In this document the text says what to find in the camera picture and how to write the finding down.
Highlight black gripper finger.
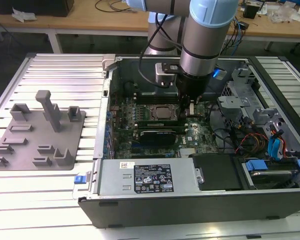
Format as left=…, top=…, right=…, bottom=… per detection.
left=190, top=95, right=203, bottom=117
left=179, top=95, right=191, bottom=124

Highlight black RAM slot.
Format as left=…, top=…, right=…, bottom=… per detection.
left=135, top=91, right=179, bottom=99
left=135, top=97, right=181, bottom=105
left=134, top=121, right=186, bottom=127
left=137, top=126, right=190, bottom=134

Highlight silver CPU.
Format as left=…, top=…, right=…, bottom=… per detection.
left=156, top=106, right=173, bottom=119

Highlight green motherboard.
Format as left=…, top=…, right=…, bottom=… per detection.
left=107, top=71, right=221, bottom=160

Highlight metal CPU socket cover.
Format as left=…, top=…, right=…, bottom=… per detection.
left=148, top=103, right=181, bottom=125

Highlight grey metal drive cage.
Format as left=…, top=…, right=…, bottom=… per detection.
left=216, top=67, right=286, bottom=133

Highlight black graphics card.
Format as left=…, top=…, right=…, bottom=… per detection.
left=139, top=129, right=178, bottom=146

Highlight silver finned heat sink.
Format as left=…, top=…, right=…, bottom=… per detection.
left=180, top=147, right=198, bottom=159

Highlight black plastic shroud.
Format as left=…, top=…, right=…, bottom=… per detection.
left=189, top=153, right=242, bottom=192

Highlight hard disk in blue carrier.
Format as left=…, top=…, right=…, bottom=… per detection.
left=241, top=158, right=300, bottom=191

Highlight grey case corner latch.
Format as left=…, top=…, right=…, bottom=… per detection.
left=101, top=54, right=116, bottom=73

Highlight small black box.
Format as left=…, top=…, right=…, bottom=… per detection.
left=242, top=4, right=263, bottom=19

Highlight grey power supply with label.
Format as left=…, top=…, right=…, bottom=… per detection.
left=97, top=159, right=202, bottom=196

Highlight black open PC case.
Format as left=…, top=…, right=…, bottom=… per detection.
left=77, top=53, right=300, bottom=230

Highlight clear plastic bags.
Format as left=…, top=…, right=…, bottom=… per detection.
left=269, top=3, right=300, bottom=24

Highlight wooden desk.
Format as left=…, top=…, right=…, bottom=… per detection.
left=0, top=0, right=300, bottom=36

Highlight grey parts rack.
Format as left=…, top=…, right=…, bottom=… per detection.
left=0, top=89, right=87, bottom=172

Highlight large black box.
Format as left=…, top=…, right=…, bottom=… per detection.
left=0, top=0, right=75, bottom=18

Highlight crumpled white paper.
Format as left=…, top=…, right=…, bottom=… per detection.
left=11, top=6, right=38, bottom=24

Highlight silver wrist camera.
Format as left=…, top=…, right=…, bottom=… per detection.
left=213, top=67, right=228, bottom=81

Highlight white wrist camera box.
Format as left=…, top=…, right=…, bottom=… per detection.
left=154, top=62, right=179, bottom=88

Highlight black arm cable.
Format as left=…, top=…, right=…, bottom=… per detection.
left=138, top=13, right=184, bottom=88

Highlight red yellow black wire bundle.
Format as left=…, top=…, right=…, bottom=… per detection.
left=233, top=132, right=270, bottom=154

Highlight blue flat wire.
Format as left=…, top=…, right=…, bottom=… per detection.
left=267, top=134, right=284, bottom=161

